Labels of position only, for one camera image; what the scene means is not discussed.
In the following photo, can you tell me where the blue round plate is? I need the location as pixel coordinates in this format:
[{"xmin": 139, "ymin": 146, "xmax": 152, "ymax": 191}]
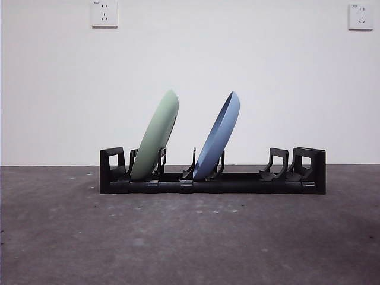
[{"xmin": 192, "ymin": 91, "xmax": 241, "ymax": 181}]

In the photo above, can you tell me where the pale green round plate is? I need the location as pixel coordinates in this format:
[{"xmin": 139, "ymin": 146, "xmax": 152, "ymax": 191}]
[{"xmin": 130, "ymin": 88, "xmax": 180, "ymax": 181}]

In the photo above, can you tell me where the black plastic plate rack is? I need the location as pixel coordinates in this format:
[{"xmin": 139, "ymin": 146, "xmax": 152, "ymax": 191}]
[{"xmin": 99, "ymin": 146, "xmax": 327, "ymax": 195}]

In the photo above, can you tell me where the white wall socket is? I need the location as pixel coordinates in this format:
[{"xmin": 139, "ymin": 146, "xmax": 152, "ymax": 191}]
[
  {"xmin": 347, "ymin": 2, "xmax": 374, "ymax": 31},
  {"xmin": 91, "ymin": 0, "xmax": 119, "ymax": 29}
]

